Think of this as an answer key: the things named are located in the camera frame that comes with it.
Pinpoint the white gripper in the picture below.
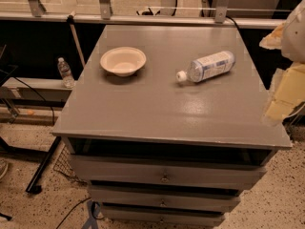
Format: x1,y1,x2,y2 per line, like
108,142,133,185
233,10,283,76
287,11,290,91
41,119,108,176
259,0,305,126

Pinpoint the clear blue-labelled plastic bottle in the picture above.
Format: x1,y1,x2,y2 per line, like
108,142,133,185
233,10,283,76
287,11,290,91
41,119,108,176
176,51,235,83

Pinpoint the small clear water bottle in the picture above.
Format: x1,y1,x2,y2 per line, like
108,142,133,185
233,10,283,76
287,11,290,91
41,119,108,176
57,57,75,89

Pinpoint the grey drawer cabinet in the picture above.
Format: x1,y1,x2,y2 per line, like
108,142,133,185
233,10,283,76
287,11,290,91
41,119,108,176
51,24,293,228

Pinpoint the white paper bowl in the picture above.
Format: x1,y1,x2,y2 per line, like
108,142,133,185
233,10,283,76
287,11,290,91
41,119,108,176
100,47,147,77

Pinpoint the middle grey drawer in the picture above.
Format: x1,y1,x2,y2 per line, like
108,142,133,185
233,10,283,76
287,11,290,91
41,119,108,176
89,185,240,213

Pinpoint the grey drawer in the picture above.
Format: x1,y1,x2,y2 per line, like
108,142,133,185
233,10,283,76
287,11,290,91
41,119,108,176
102,206,224,227
69,155,266,190
89,185,240,213

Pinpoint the top grey drawer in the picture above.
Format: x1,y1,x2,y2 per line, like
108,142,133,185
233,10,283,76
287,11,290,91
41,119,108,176
69,155,266,190

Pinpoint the bottom grey drawer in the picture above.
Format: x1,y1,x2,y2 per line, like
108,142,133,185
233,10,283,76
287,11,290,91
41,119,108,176
102,206,224,227

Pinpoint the blue metal stand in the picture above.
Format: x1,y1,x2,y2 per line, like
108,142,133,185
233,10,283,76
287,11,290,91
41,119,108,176
81,201,100,229

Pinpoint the black metal floor bar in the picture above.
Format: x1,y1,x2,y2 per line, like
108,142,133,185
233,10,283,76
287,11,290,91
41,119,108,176
26,136,61,195

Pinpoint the wooden broom handle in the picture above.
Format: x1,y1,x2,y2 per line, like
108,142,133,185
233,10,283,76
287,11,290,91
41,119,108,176
67,10,86,68

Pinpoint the black floor cable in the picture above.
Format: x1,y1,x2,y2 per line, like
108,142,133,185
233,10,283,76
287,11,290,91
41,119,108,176
54,197,92,229

